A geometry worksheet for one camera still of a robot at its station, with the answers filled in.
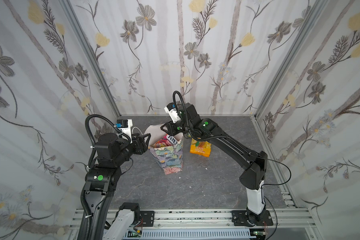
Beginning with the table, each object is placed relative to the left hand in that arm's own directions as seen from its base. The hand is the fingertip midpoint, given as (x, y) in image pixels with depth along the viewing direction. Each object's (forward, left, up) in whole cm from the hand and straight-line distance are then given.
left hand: (145, 131), depth 63 cm
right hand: (+8, -6, -3) cm, 11 cm away
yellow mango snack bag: (+10, -31, -31) cm, 45 cm away
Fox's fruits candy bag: (+8, -9, -20) cm, 23 cm away
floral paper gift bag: (-1, -9, -14) cm, 16 cm away
